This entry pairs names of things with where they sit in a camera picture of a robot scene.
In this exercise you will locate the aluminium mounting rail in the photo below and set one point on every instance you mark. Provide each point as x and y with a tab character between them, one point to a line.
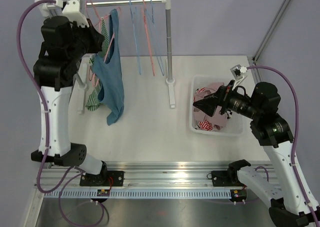
160	174

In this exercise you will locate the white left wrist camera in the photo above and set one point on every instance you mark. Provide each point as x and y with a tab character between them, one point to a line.
73	10

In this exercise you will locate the green white striped tank top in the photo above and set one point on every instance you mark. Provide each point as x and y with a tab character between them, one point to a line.
92	102

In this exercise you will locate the blue tank top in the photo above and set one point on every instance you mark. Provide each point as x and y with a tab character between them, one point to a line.
109	73

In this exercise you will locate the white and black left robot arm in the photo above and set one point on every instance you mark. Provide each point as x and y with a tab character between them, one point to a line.
64	44

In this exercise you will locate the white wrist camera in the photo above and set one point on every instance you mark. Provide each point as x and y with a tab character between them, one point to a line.
73	10
239	74

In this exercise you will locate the silver and white clothes rack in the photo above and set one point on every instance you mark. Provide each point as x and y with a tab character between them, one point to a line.
46	5

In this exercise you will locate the red white striped tank top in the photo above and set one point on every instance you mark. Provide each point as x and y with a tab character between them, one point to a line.
199	116

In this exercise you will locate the aluminium frame post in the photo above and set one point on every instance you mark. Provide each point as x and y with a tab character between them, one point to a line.
271	29
77	78

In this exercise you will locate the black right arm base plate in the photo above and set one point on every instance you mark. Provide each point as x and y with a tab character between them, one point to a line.
221	178

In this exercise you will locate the white slotted cable duct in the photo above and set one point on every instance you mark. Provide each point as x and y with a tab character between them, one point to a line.
117	193

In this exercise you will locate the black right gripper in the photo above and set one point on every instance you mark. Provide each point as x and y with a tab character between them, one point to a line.
222	98

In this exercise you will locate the aluminium frame post right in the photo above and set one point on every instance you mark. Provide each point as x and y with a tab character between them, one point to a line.
271	29

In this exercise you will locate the white plastic mesh basket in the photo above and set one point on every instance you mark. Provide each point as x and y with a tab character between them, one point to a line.
234	126

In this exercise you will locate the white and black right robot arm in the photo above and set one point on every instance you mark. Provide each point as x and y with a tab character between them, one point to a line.
293	205

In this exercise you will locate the blue hanger end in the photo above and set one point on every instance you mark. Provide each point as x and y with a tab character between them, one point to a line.
155	40

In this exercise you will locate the aluminium frame post left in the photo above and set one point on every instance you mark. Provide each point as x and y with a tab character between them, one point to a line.
77	78

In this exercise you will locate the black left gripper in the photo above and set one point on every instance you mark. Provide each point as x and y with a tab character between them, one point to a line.
96	38

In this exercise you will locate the pink tank top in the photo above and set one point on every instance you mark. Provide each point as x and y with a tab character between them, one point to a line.
213	87

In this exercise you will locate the pink hanger with red top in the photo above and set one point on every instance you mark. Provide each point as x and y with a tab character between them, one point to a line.
144	14

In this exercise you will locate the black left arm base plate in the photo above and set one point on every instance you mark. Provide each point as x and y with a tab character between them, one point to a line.
114	178

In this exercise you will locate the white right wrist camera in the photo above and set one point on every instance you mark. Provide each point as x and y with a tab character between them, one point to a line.
239	74

